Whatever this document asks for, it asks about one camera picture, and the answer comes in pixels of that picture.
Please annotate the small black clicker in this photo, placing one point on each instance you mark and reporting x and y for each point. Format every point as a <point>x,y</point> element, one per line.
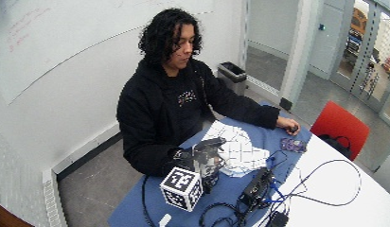
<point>293,128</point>

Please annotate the purple patterned pouch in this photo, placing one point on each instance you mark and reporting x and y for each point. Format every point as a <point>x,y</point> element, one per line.
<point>293,145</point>

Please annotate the white grid-patterned cloth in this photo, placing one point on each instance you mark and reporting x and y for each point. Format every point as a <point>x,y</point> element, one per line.
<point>242,151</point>

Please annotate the red chair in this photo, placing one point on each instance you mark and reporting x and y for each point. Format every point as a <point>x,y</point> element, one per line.
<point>339,126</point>

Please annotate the black bag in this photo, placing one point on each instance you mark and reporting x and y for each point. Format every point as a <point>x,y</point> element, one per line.
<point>337,144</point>

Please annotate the blue table mat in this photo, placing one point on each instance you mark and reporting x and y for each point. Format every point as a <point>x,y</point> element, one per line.
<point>233,189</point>

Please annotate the white cube with black markers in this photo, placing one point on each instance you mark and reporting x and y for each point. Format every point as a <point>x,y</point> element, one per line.
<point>181,188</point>

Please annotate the the person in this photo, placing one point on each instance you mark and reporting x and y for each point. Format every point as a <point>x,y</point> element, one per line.
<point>161,104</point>

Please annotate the grey trash bin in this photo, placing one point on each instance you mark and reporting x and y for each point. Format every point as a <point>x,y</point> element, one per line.
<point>231,77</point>

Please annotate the small white plastic piece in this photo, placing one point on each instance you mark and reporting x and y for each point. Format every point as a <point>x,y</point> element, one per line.
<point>165,220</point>

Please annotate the black power adapter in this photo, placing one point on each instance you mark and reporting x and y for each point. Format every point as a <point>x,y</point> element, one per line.
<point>278,219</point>

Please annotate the glass door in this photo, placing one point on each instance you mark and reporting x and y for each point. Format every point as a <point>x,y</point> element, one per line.
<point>366,56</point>

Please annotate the whiteboard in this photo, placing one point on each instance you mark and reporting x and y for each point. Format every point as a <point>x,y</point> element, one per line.
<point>77,38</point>

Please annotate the black camera box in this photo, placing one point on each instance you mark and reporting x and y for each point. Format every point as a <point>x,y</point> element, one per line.
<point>257,187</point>

